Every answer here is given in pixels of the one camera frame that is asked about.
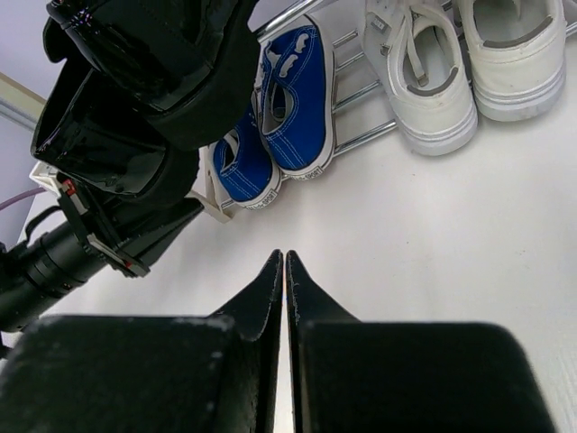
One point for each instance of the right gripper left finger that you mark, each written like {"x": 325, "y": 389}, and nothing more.
{"x": 143, "y": 374}

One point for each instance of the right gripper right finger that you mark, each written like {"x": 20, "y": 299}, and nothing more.
{"x": 354, "y": 376}

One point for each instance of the black leather shoe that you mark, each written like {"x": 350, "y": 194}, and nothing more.
{"x": 189, "y": 66}
{"x": 89, "y": 131}

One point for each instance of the white sneaker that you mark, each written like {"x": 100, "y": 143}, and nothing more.
{"x": 516, "y": 50}
{"x": 414, "y": 49}

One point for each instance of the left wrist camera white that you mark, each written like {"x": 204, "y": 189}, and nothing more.
{"x": 46, "y": 177}

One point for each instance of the blue canvas sneaker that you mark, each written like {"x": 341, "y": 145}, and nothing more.
{"x": 243, "y": 165}
{"x": 297, "y": 98}

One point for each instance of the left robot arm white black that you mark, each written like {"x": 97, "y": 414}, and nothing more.
{"x": 35, "y": 275}

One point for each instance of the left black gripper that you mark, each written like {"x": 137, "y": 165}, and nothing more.
{"x": 128, "y": 236}

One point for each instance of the cream metal shoe rack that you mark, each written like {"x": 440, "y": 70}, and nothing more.
{"x": 23, "y": 107}

